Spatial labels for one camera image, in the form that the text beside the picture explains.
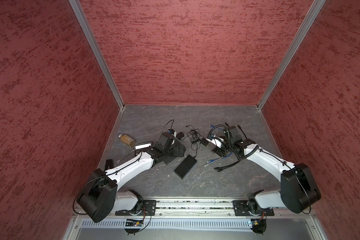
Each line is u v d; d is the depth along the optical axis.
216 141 0.76
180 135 1.02
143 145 0.94
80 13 0.73
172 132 0.78
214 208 0.76
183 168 0.85
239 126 1.08
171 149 0.76
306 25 0.77
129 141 0.95
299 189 0.42
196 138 1.01
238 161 0.90
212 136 0.76
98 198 0.41
